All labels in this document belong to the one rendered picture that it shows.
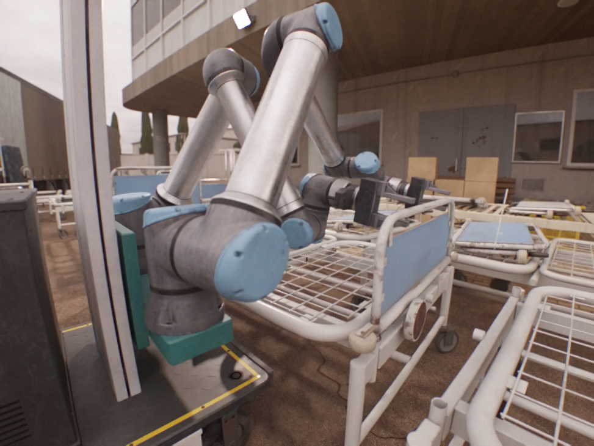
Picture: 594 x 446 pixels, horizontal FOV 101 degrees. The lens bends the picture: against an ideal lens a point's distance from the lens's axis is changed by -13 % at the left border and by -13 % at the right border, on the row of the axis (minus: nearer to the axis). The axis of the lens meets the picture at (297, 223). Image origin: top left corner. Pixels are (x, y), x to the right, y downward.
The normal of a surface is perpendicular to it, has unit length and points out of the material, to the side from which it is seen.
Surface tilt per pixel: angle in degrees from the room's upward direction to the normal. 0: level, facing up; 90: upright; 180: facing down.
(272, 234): 95
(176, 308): 70
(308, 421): 0
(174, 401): 0
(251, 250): 94
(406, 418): 0
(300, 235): 94
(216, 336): 90
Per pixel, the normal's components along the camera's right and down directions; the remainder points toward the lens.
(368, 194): -0.66, 0.14
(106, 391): 0.00, -0.98
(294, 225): -0.28, 0.25
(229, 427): 0.69, 0.13
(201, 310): 0.67, -0.22
